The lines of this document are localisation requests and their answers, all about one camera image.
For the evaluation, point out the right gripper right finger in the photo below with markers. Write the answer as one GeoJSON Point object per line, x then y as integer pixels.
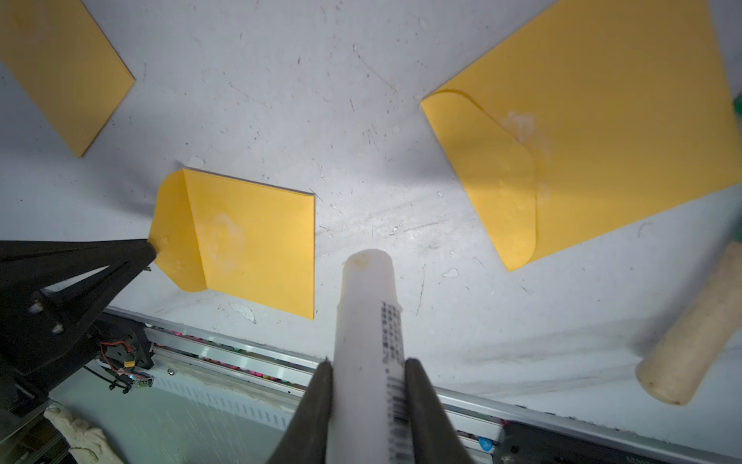
{"type": "Point", "coordinates": [434, 438]}

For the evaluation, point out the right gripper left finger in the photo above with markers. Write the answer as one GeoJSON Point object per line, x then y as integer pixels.
{"type": "Point", "coordinates": [306, 438]}

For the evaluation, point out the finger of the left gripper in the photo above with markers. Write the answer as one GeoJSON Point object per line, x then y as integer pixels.
{"type": "Point", "coordinates": [52, 292]}

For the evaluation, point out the white glue stick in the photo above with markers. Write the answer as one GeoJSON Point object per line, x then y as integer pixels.
{"type": "Point", "coordinates": [370, 422]}

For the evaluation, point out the yellow envelope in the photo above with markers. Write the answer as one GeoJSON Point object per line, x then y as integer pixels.
{"type": "Point", "coordinates": [66, 65]}
{"type": "Point", "coordinates": [594, 115]}
{"type": "Point", "coordinates": [243, 239]}

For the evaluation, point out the white cloth glove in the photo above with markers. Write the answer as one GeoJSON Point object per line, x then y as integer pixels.
{"type": "Point", "coordinates": [88, 445]}

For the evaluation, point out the green head wooden hammer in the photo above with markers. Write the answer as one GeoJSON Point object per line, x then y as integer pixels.
{"type": "Point", "coordinates": [678, 355]}

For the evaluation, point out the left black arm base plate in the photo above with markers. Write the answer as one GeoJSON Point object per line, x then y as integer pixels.
{"type": "Point", "coordinates": [124, 354]}

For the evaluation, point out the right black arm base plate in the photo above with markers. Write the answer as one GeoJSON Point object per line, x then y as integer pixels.
{"type": "Point", "coordinates": [528, 444]}

